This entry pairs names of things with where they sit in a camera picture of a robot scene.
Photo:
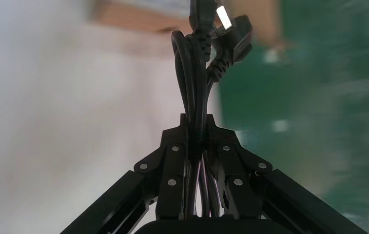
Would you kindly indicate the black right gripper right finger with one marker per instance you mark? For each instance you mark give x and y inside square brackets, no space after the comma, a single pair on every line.
[236,168]

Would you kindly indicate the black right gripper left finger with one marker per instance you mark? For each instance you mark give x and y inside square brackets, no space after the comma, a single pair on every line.
[171,168]

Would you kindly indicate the brown cardboard storage box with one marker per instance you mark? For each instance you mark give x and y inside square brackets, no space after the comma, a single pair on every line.
[132,19]

